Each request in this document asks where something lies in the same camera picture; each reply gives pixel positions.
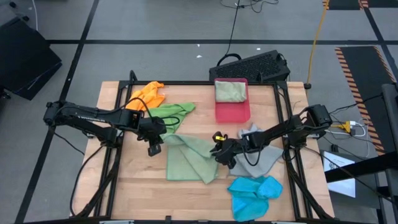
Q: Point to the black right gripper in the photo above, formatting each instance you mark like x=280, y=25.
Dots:
x=233, y=149

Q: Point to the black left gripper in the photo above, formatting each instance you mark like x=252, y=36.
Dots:
x=152, y=127

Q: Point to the bright green microfiber towel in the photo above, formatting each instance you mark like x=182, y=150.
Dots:
x=171, y=112

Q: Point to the pale green microfiber towel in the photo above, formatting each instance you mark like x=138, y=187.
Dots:
x=189, y=161

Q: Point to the pale green tagged towel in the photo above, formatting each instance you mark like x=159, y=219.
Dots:
x=230, y=91

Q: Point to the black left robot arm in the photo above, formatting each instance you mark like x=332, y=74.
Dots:
x=93, y=118

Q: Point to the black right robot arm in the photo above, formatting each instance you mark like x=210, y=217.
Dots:
x=289, y=127

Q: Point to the orange microfiber towel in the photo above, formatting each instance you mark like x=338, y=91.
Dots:
x=147, y=96

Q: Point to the grey microfiber towel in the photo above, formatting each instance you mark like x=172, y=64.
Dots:
x=264, y=161

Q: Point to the blue microfiber towel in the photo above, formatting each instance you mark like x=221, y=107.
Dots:
x=248, y=199

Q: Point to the red plastic tray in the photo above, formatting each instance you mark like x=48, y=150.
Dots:
x=233, y=113

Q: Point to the black perforated computer case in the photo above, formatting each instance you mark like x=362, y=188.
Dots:
x=248, y=67

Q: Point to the short white bar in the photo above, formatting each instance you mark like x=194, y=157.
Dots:
x=116, y=222

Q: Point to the white printed sheet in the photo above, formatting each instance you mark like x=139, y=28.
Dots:
x=342, y=186

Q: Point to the yellow plug connector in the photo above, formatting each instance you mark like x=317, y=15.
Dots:
x=345, y=127

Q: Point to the large black case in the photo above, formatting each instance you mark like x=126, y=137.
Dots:
x=25, y=59

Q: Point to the hazard-striped black floor mat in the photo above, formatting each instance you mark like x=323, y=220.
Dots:
x=345, y=3
x=363, y=77

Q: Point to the black stand beam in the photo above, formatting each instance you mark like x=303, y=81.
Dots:
x=390, y=124

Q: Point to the black metal table frame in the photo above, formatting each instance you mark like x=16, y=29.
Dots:
x=186, y=82

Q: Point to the silver base bracket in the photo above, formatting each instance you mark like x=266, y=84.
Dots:
x=90, y=134
x=318, y=135

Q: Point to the black table-edge bracket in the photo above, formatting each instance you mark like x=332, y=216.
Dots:
x=168, y=218

